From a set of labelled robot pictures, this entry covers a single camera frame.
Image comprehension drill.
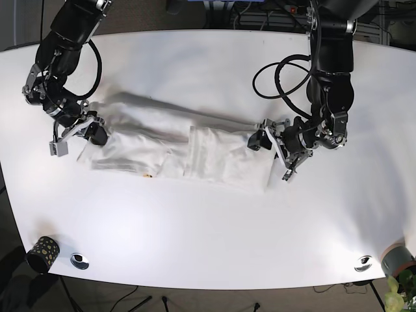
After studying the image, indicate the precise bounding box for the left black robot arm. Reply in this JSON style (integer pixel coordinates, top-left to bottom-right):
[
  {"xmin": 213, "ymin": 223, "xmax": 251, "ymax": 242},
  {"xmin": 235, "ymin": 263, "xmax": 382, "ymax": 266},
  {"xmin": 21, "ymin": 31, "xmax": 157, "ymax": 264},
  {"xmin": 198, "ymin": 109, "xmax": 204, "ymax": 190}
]
[{"xmin": 247, "ymin": 1, "xmax": 376, "ymax": 181}]

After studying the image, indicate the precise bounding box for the left metal table grommet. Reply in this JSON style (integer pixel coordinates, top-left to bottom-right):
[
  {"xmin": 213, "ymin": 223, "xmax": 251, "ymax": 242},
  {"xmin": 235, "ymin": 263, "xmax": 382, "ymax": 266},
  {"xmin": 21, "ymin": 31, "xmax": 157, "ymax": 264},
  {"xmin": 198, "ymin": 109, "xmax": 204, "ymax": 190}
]
[{"xmin": 70, "ymin": 253, "xmax": 89, "ymax": 270}]

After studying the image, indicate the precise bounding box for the black floral cup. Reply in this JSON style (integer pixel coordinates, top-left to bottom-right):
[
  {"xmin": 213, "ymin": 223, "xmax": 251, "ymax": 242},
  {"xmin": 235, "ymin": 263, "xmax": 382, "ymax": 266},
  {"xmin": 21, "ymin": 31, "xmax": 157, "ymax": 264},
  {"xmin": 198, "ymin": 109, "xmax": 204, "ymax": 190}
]
[{"xmin": 25, "ymin": 236, "xmax": 60, "ymax": 274}]

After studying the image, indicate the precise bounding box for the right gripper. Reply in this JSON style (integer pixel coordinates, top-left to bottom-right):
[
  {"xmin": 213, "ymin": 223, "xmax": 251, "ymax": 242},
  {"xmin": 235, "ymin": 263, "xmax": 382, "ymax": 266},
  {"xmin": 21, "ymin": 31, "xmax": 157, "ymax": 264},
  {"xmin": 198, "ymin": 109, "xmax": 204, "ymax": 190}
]
[{"xmin": 49, "ymin": 110, "xmax": 108, "ymax": 157}]

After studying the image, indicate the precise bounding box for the white T-shirt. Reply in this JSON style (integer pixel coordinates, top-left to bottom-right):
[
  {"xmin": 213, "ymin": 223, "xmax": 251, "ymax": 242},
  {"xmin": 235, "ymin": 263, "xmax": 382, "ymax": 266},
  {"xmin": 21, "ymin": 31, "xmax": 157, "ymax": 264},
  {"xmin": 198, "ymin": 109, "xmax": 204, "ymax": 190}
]
[{"xmin": 77, "ymin": 92, "xmax": 279, "ymax": 192}]

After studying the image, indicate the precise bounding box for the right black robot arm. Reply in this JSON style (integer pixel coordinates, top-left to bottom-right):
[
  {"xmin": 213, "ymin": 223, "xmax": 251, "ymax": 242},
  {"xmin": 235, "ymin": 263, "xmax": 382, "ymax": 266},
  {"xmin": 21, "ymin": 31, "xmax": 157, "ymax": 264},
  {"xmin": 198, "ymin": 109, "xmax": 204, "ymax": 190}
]
[{"xmin": 22, "ymin": 1, "xmax": 112, "ymax": 157}]

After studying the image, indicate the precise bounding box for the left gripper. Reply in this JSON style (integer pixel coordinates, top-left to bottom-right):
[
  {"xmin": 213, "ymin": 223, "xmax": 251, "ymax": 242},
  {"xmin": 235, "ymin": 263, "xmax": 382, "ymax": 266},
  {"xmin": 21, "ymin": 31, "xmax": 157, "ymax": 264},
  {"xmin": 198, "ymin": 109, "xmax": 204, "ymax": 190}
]
[{"xmin": 247, "ymin": 119, "xmax": 313, "ymax": 181}]

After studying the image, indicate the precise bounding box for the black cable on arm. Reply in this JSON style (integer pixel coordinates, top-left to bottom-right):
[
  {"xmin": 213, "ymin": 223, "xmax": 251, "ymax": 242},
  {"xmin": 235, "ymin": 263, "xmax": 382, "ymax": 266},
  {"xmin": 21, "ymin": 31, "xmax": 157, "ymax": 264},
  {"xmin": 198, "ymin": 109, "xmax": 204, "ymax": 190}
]
[
  {"xmin": 252, "ymin": 55, "xmax": 315, "ymax": 122},
  {"xmin": 71, "ymin": 39, "xmax": 103, "ymax": 102}
]

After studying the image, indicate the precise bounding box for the right metal table grommet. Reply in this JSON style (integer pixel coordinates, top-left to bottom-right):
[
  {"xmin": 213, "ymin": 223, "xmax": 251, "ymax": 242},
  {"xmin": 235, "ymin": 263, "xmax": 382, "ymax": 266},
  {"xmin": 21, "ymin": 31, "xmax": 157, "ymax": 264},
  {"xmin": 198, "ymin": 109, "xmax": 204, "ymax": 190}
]
[{"xmin": 354, "ymin": 255, "xmax": 374, "ymax": 272}]

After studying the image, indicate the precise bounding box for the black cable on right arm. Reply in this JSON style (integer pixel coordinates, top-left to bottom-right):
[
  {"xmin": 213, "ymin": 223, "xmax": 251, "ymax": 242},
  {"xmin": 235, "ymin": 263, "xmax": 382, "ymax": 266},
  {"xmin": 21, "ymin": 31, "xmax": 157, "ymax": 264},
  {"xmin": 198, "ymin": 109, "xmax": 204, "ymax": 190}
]
[{"xmin": 71, "ymin": 39, "xmax": 103, "ymax": 102}]

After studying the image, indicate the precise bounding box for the grey plant pot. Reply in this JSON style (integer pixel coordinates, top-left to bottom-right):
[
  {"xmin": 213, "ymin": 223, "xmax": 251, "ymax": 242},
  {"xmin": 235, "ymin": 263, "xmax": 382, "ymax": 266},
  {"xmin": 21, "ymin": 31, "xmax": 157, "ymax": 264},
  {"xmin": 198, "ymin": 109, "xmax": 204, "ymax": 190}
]
[{"xmin": 381, "ymin": 243, "xmax": 415, "ymax": 278}]

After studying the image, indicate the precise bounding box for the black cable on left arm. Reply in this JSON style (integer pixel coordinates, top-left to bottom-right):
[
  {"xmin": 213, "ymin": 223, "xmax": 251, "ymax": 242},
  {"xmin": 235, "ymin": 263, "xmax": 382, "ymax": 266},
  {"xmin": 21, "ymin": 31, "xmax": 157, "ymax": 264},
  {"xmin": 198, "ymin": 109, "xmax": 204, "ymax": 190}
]
[{"xmin": 252, "ymin": 55, "xmax": 315, "ymax": 122}]

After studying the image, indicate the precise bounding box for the metal table grommet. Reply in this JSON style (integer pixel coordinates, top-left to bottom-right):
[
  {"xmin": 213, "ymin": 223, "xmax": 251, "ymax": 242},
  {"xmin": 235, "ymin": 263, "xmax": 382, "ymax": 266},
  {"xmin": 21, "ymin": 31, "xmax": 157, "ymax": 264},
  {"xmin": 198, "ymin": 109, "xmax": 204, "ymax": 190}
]
[
  {"xmin": 354, "ymin": 255, "xmax": 374, "ymax": 272},
  {"xmin": 70, "ymin": 253, "xmax": 89, "ymax": 270}
]

